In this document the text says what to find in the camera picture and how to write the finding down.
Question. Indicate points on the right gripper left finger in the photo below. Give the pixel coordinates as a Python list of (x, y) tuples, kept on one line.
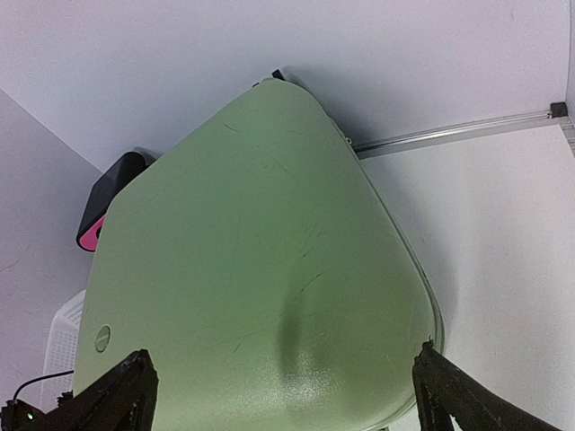
[(122, 399)]

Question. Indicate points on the black pink drawer organizer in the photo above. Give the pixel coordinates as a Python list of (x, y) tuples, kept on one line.
[(104, 190)]

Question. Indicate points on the green hard-shell suitcase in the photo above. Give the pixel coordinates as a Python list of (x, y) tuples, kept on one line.
[(260, 269)]

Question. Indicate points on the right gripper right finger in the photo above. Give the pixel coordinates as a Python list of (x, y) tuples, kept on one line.
[(447, 397)]

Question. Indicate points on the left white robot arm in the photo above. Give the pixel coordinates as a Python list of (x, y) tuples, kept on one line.
[(17, 414)]

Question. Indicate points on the white perforated plastic basket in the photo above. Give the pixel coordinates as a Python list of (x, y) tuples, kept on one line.
[(61, 352)]

